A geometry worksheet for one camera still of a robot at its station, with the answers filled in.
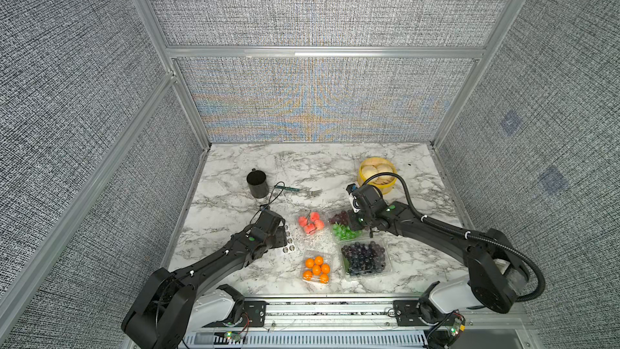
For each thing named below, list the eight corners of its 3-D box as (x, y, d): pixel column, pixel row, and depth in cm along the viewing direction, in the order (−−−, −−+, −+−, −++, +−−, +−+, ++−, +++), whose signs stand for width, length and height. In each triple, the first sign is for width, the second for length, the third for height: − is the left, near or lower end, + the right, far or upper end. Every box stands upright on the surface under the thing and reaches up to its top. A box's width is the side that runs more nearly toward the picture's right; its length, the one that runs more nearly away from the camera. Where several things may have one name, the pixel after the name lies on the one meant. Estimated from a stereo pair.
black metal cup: (249, 198, 102) (245, 186, 95) (252, 181, 107) (248, 168, 100) (267, 198, 102) (264, 186, 95) (269, 181, 107) (267, 168, 100)
